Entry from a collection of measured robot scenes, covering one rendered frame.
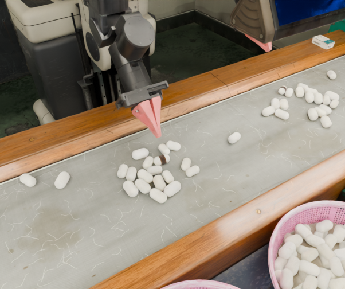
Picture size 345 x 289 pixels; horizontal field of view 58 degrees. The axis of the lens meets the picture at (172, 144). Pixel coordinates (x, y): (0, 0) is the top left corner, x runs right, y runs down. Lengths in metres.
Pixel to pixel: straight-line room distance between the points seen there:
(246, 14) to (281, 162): 0.35
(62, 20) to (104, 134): 0.72
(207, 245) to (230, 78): 0.52
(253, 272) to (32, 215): 0.42
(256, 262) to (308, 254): 0.10
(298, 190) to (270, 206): 0.07
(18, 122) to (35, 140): 1.42
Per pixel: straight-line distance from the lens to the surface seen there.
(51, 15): 1.34
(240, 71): 0.95
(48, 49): 1.37
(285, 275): 0.56
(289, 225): 0.61
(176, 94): 0.83
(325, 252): 0.61
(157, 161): 0.65
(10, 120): 2.22
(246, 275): 0.62
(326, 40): 1.17
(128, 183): 0.61
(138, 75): 0.62
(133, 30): 0.58
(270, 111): 0.82
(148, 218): 0.59
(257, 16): 0.46
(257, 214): 0.58
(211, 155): 0.69
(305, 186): 0.65
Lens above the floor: 1.23
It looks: 43 degrees down
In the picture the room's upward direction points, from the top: straight up
